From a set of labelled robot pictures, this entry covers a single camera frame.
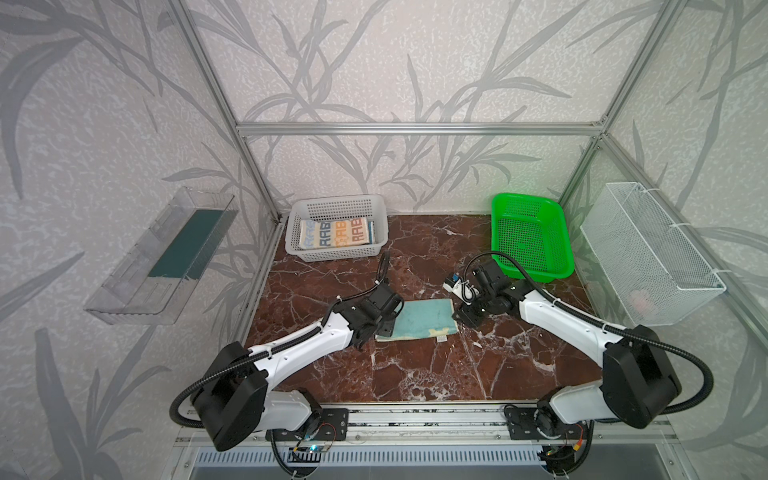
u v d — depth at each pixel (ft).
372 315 2.10
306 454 2.37
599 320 1.59
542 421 2.17
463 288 2.48
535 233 3.77
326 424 2.38
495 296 2.11
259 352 1.45
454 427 2.45
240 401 1.32
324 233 3.62
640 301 2.40
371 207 3.79
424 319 2.99
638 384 1.39
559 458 2.34
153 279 2.11
